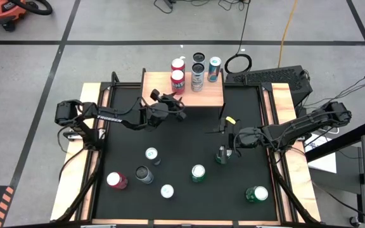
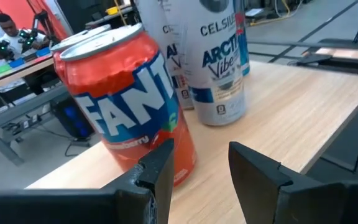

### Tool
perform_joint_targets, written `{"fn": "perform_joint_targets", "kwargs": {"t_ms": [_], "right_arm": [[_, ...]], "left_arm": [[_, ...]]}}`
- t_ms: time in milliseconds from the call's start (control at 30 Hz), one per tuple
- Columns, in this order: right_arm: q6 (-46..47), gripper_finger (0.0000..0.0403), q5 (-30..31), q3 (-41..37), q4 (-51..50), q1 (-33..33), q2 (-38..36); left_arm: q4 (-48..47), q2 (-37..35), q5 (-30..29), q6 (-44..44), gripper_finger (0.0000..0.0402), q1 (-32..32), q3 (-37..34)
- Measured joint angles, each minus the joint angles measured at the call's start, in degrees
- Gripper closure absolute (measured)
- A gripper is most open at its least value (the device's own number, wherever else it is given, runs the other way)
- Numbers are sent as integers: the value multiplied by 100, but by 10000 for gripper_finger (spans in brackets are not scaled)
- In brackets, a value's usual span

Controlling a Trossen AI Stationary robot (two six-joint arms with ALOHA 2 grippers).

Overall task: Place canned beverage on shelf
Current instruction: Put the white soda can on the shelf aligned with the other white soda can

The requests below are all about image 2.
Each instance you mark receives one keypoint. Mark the blue block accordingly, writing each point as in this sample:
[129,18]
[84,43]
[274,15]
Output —
[43,51]
[17,63]

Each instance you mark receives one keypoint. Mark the grey metal desk frame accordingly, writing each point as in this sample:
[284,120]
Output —
[20,109]

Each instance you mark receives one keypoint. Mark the distant wooden table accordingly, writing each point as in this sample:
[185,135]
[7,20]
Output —
[17,73]

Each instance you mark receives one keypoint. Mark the wooden side board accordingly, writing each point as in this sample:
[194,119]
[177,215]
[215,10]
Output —
[346,53]

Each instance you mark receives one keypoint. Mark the black aluminium table frame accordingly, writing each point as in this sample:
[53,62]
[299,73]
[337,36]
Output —
[353,67]

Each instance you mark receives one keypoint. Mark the computer tower with blue light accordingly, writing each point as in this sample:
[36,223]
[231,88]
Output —
[73,121]

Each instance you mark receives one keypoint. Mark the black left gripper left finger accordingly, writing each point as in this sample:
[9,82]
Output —
[129,205]

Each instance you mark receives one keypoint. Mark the power strip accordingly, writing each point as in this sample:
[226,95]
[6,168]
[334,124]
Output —
[23,124]

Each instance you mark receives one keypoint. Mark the person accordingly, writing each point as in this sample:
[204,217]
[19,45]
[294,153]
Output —
[8,26]

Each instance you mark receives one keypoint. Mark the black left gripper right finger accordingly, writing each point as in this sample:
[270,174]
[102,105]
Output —
[275,202]

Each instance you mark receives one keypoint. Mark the blue silver Red Bull can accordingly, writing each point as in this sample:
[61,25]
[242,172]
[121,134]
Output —
[242,46]

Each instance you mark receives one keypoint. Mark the orange backdrop panel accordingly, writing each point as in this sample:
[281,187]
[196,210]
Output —
[20,9]

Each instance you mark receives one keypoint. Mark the green block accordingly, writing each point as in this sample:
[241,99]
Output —
[3,68]

